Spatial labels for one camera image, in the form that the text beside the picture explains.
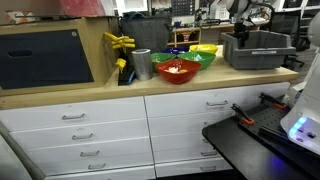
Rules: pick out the small wooden shelf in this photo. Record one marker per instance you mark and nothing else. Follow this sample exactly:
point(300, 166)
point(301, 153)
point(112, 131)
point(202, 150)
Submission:
point(186, 30)

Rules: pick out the white and pink plush toy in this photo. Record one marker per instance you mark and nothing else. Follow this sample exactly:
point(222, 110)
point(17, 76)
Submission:
point(172, 69)

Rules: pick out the cardboard box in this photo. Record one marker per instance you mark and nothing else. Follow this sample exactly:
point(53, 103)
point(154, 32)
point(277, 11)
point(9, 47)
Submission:
point(96, 50)

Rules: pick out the blue bowl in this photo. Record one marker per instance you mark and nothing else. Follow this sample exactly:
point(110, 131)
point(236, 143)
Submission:
point(175, 50)

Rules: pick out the yellow plastic clamp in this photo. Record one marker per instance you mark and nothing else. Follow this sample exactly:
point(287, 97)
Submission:
point(115, 36)
point(121, 64)
point(125, 45)

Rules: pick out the white and blue plush toy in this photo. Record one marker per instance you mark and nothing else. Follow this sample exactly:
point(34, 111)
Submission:
point(197, 57)

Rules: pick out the grey curved bar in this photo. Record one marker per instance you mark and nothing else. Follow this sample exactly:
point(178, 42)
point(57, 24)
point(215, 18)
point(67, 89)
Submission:
point(20, 153)

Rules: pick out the green bowl nearly empty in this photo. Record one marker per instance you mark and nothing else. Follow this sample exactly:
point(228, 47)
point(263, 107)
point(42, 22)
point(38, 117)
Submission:
point(160, 58)

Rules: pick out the yellow bowl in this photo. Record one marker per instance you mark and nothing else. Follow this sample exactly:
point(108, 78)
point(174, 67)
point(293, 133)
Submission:
point(203, 49)

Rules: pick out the red and white small box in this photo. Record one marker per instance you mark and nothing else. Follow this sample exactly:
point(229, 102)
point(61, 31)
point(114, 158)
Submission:
point(18, 16)

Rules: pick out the black office chair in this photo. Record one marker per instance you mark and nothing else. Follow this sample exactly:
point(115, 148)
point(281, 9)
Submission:
point(283, 21)

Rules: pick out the black robot table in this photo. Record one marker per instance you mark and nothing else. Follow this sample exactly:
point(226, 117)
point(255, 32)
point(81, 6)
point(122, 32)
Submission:
point(240, 153)

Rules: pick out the black clamp with orange tip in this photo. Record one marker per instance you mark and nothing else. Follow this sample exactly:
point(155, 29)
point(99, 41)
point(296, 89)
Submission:
point(247, 121)
point(280, 106)

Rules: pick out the black tool stand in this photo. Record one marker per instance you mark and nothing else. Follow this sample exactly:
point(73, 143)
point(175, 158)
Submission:
point(125, 78)

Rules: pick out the grey plastic tub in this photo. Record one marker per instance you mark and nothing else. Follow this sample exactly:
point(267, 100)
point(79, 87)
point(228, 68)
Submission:
point(260, 60)

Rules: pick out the white drawer cabinet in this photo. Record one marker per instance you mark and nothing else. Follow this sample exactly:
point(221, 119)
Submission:
point(110, 146)

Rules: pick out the orange plush toy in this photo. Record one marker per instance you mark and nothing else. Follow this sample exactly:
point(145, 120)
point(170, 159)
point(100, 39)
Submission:
point(183, 71)

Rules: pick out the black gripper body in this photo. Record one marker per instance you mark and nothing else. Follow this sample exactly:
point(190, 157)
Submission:
point(242, 30)

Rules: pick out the green bowl with toys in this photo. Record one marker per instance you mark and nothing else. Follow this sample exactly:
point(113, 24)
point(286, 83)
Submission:
point(206, 61)

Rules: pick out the red bowl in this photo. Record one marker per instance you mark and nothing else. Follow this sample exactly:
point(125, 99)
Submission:
point(178, 78)

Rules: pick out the metal cylinder cup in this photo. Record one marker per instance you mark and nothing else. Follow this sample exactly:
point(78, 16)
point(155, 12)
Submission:
point(142, 65)

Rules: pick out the red sheet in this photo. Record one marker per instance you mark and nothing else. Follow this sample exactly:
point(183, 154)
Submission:
point(83, 7)

